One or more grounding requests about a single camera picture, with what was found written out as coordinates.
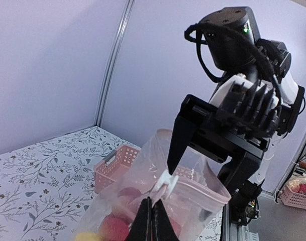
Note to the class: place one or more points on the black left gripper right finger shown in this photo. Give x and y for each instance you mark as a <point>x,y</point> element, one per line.
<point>162,229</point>

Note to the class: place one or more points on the left aluminium frame post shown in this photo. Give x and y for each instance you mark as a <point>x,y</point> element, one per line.
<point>111,62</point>

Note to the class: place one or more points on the clear zip top bag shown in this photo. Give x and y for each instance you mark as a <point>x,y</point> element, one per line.
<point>192,195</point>

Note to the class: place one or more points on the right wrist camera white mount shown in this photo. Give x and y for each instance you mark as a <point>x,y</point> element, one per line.
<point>246,107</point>

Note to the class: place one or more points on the small red peach toy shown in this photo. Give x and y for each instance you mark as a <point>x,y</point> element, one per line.
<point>113,228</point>

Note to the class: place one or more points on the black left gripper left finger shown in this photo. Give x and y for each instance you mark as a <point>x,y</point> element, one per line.
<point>141,228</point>

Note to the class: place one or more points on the front aluminium rail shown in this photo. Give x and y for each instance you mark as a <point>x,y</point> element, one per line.
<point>233,232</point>

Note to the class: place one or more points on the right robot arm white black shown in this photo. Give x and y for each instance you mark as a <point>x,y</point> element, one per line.
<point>228,43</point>

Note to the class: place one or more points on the floral patterned tablecloth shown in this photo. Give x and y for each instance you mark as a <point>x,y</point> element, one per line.
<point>46,188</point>

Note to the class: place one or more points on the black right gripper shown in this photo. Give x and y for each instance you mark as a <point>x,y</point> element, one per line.
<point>196,127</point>

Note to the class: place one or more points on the yellow lemon toy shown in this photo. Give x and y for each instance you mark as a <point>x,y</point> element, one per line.
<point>88,236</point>

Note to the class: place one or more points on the pink perforated plastic basket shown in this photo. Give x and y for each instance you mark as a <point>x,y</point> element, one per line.
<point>112,167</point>

